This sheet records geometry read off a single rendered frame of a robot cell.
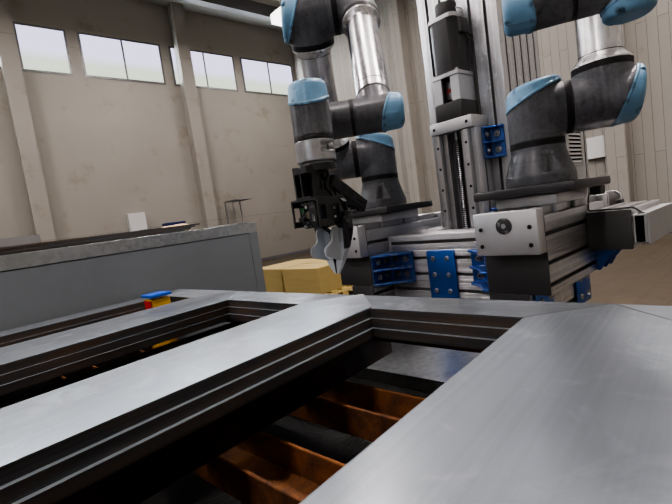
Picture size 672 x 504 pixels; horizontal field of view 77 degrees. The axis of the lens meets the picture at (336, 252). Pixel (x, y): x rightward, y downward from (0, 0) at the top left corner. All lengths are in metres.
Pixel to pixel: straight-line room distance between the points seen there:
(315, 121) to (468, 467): 0.62
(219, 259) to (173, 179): 9.62
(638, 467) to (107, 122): 10.96
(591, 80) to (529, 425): 0.84
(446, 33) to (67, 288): 1.27
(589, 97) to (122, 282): 1.33
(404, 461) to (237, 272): 1.39
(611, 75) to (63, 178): 10.19
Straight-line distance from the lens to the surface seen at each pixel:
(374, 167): 1.32
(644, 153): 8.52
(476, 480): 0.31
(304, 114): 0.80
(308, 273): 4.88
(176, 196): 11.15
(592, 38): 1.12
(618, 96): 1.08
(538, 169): 1.03
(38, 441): 0.52
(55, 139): 10.74
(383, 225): 1.27
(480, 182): 1.23
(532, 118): 1.06
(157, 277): 1.50
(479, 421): 0.37
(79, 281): 1.42
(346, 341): 0.70
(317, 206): 0.75
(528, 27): 0.87
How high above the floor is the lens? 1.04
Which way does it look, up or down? 5 degrees down
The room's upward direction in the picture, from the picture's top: 8 degrees counter-clockwise
